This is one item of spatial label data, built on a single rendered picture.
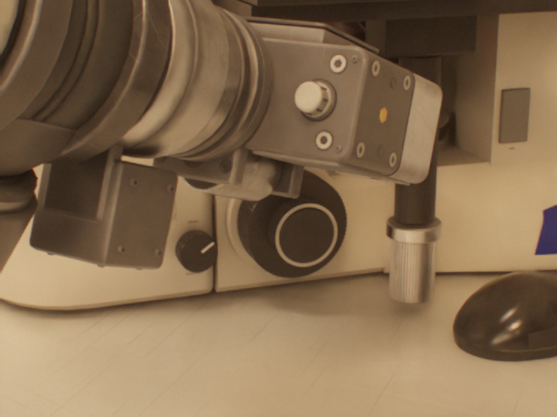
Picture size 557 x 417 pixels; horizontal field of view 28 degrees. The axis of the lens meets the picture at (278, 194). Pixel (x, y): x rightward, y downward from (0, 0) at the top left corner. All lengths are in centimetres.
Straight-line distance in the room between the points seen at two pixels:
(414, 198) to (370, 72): 22
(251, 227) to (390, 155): 21
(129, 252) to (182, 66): 7
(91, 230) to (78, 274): 27
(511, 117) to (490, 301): 15
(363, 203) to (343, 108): 28
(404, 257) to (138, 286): 16
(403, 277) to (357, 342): 5
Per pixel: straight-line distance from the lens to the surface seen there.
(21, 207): 37
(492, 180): 74
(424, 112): 48
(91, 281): 67
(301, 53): 44
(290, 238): 65
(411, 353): 63
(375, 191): 71
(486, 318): 63
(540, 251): 75
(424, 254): 66
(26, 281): 68
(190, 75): 39
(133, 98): 36
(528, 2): 61
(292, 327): 66
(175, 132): 41
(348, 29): 75
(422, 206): 65
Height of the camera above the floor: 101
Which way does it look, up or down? 17 degrees down
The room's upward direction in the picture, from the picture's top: straight up
